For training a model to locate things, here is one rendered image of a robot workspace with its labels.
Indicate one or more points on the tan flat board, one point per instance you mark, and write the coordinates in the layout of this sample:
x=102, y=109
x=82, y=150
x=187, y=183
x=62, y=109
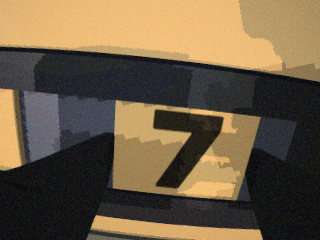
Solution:
x=73, y=59

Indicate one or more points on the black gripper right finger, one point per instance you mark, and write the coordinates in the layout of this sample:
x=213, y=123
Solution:
x=285, y=199

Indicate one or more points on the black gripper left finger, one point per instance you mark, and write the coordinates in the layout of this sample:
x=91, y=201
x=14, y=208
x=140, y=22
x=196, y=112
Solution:
x=57, y=197

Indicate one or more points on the tan tile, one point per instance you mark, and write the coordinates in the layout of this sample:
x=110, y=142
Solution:
x=12, y=150
x=180, y=151

